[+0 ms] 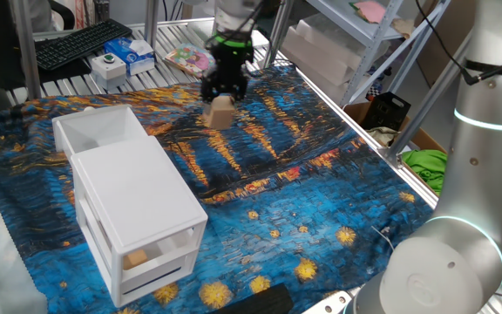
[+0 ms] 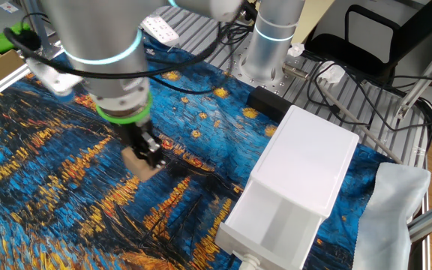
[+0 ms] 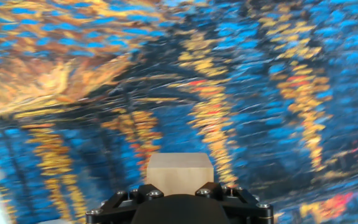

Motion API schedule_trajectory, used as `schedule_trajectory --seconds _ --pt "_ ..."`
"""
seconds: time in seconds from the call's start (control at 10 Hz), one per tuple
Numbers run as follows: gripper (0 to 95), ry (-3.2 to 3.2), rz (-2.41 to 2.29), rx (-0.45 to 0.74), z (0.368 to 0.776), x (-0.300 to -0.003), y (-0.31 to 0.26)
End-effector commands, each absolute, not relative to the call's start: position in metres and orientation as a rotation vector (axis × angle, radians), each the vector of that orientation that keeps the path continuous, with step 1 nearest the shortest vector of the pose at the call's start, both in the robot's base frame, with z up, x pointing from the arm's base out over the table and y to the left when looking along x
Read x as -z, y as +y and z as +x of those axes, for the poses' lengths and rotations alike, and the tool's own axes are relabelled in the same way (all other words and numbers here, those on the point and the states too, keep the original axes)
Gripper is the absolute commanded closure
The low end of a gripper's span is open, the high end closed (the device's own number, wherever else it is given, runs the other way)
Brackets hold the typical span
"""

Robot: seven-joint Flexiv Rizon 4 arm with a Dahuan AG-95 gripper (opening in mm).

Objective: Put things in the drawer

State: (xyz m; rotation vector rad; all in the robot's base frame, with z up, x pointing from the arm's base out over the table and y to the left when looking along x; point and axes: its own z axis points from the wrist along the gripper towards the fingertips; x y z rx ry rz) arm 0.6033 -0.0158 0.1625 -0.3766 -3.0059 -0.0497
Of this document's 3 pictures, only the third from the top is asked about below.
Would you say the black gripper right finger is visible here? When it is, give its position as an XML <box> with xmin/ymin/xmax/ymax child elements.
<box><xmin>195</xmin><ymin>181</ymin><xmax>275</xmax><ymax>224</ymax></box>

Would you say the starry night painting cloth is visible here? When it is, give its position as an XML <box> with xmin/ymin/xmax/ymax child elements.
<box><xmin>0</xmin><ymin>0</ymin><xmax>358</xmax><ymax>224</ymax></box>

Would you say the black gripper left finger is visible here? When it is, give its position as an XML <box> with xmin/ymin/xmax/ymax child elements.
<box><xmin>85</xmin><ymin>183</ymin><xmax>165</xmax><ymax>224</ymax></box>

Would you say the large wooden cube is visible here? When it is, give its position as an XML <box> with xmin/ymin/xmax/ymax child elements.
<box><xmin>146</xmin><ymin>152</ymin><xmax>214</xmax><ymax>196</ymax></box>

